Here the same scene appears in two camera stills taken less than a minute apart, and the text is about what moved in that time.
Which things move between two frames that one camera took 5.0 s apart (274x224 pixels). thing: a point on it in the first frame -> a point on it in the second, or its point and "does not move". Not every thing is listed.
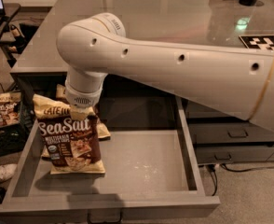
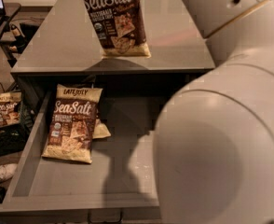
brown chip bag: [73, 143] -> [116, 16]
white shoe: [5, 172] does not move
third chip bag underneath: [102, 133] does not move
